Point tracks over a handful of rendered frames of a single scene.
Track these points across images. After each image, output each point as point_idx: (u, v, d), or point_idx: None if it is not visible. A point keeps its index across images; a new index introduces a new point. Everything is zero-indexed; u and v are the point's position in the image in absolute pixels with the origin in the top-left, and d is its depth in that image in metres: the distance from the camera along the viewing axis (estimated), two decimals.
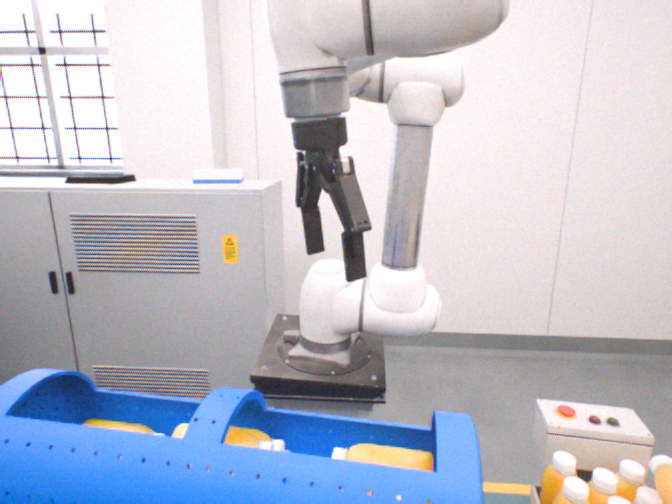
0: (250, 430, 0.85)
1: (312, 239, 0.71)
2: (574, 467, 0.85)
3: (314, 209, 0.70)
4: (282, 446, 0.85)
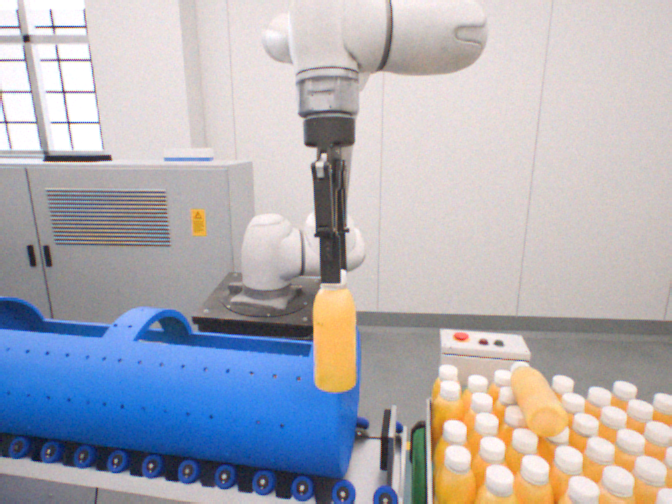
0: None
1: (334, 265, 0.64)
2: (455, 376, 0.97)
3: None
4: None
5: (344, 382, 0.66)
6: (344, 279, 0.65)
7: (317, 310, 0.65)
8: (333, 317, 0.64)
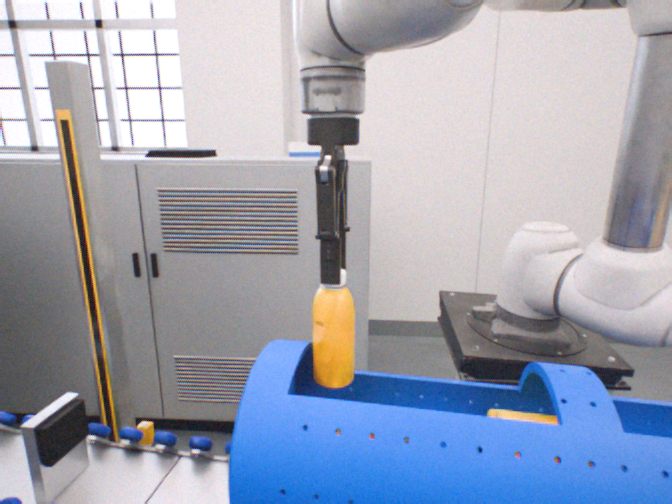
0: None
1: (334, 266, 0.64)
2: None
3: None
4: None
5: (343, 378, 0.68)
6: (344, 279, 0.66)
7: (316, 310, 0.66)
8: (333, 317, 0.65)
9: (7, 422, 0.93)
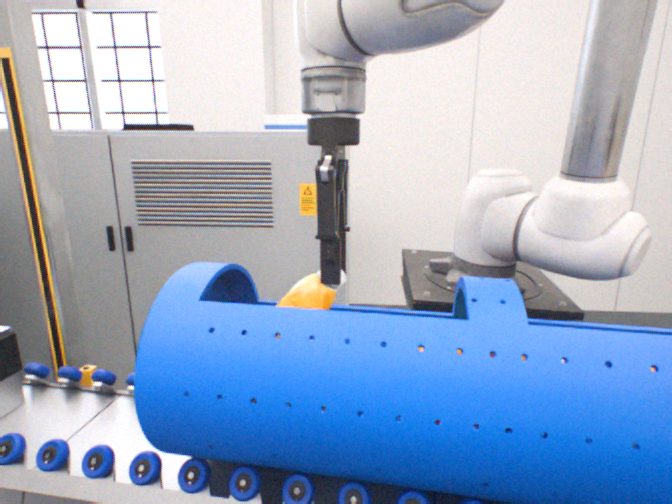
0: None
1: (334, 266, 0.64)
2: None
3: None
4: None
5: None
6: (341, 284, 0.66)
7: (300, 291, 0.65)
8: (309, 308, 0.65)
9: None
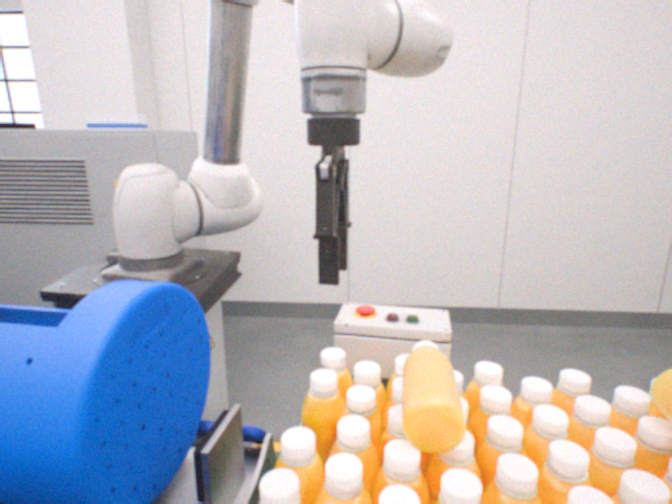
0: None
1: (332, 266, 0.63)
2: (340, 363, 0.68)
3: None
4: None
5: None
6: None
7: None
8: None
9: None
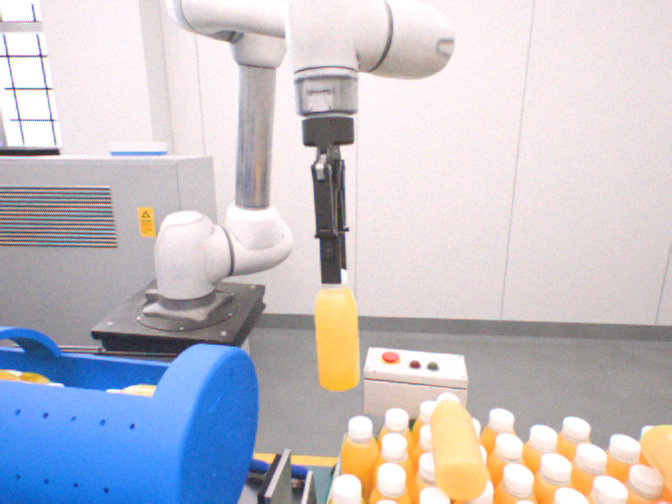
0: (24, 373, 0.79)
1: (334, 266, 0.64)
2: (342, 279, 0.65)
3: None
4: None
5: None
6: None
7: None
8: None
9: None
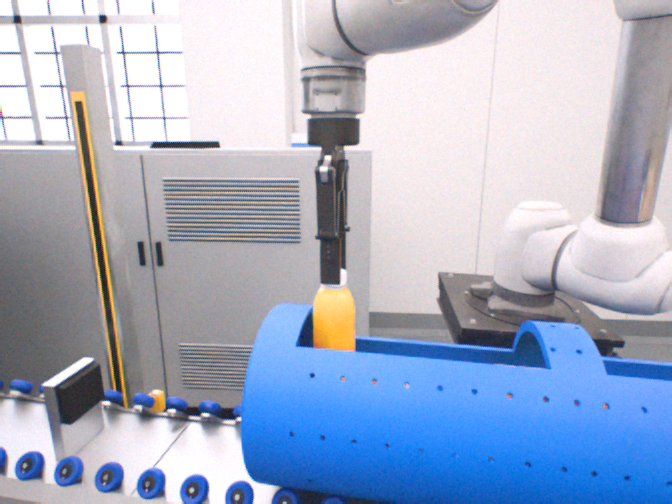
0: None
1: (334, 266, 0.64)
2: (341, 280, 0.65)
3: None
4: None
5: None
6: None
7: None
8: None
9: (25, 390, 0.97)
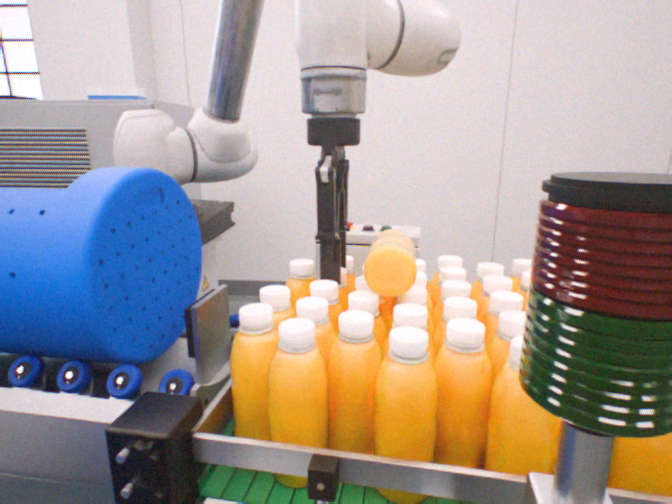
0: None
1: (334, 266, 0.64)
2: None
3: None
4: None
5: None
6: None
7: None
8: None
9: None
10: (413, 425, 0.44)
